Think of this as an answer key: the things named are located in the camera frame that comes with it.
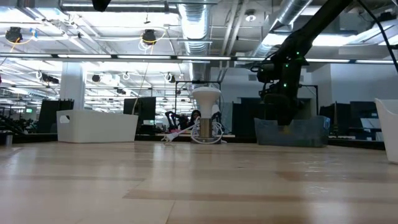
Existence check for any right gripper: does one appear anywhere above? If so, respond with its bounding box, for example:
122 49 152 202
260 82 304 128

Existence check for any grey translucent plastic bin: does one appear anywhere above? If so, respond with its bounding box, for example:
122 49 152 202
254 115 331 147

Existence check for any dark partition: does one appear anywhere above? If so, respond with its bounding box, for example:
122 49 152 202
232 97 280 141
319 101 368 139

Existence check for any white mushroom table lamp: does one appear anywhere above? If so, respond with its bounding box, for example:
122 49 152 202
192 86 222 144

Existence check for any white pillar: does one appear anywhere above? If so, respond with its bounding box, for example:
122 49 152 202
60 61 86 110

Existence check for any person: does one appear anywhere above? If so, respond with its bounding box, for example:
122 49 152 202
188 109 202 128

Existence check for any white plastic bin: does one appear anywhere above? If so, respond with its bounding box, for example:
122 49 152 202
56 109 139 144
374 98 398 165

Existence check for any black monitor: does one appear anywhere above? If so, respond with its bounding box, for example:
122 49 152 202
123 96 157 125
39 98 75 134

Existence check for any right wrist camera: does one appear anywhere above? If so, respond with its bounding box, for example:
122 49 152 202
251 60 276 84

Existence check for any black ceiling cord reel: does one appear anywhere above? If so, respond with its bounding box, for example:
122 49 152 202
5 26 24 43
142 29 157 45

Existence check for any black aluminium table frame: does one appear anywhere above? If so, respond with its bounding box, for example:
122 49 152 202
0 132 386 151

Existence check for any ceiling light rail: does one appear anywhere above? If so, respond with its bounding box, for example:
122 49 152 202
0 53 398 64

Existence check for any white lamp power cable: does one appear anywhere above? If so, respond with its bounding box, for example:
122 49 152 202
161 119 224 146

